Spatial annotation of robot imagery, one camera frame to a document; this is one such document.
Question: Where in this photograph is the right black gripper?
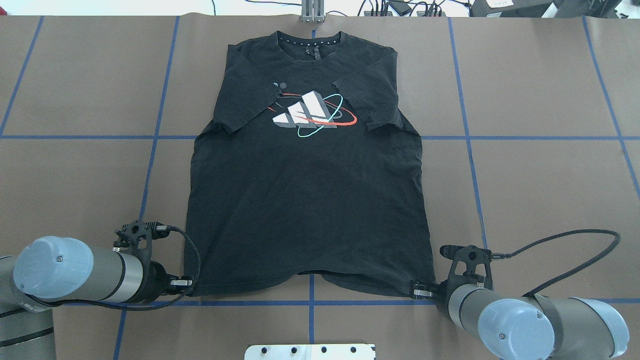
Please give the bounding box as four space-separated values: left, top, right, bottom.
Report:
410 281 457 313

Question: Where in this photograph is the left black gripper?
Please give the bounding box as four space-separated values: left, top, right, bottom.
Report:
145 260 195 305

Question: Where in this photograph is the black graphic t-shirt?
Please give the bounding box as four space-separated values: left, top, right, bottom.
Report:
183 31 435 297

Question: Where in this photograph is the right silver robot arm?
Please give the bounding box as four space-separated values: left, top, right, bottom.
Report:
410 284 631 360

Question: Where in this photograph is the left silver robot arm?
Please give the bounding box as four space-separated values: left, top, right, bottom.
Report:
0 235 197 360

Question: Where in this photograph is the black box device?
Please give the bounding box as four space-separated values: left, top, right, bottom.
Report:
470 0 554 18

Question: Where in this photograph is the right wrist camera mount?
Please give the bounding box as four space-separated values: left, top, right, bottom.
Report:
438 244 510 292

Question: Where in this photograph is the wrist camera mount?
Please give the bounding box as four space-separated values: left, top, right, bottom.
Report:
112 220 170 262
438 244 510 292

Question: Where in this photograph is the left black braided cable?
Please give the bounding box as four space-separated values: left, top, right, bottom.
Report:
30 226 203 312

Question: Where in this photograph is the black braided cable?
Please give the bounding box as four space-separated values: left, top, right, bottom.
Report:
30 226 203 312
490 229 622 299

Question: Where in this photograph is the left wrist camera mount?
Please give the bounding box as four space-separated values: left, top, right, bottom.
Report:
112 220 170 262

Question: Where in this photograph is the right black braided cable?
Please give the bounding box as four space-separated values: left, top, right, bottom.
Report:
490 229 622 299

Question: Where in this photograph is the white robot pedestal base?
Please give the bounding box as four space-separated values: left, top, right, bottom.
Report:
244 343 377 360

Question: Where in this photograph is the aluminium frame post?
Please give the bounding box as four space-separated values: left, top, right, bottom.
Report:
301 0 326 23

